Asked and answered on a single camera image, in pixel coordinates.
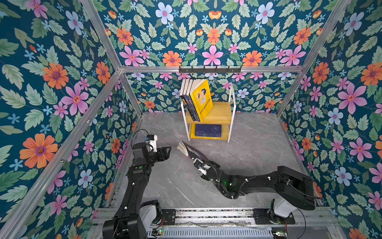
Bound dark wolf cover book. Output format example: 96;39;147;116
177;141;209;162

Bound navy book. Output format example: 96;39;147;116
194;124;222;138

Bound purple old man book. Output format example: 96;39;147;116
186;79;200;121
186;79;198;121

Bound yellow book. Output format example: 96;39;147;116
190;79;213;122
190;124;229;141

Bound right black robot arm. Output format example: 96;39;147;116
193;158;316;224

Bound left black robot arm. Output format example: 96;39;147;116
102;142;172;239

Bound yellow book on shelf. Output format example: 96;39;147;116
190;124;229;141

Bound black book gold title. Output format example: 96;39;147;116
180;79;194;120

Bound white wooden book shelf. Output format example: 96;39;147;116
179;85;236;142

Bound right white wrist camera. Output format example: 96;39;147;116
196;164;207;176

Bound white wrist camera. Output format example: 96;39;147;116
146;134;158;152
196;164;207;176

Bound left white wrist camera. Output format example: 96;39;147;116
146;134;158;152

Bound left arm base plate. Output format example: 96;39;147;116
151;209;177;227

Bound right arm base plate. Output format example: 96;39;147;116
252;208;295;225

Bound black wall hook rail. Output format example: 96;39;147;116
178;66;242;74

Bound aluminium front rail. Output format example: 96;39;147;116
86;207;347;239

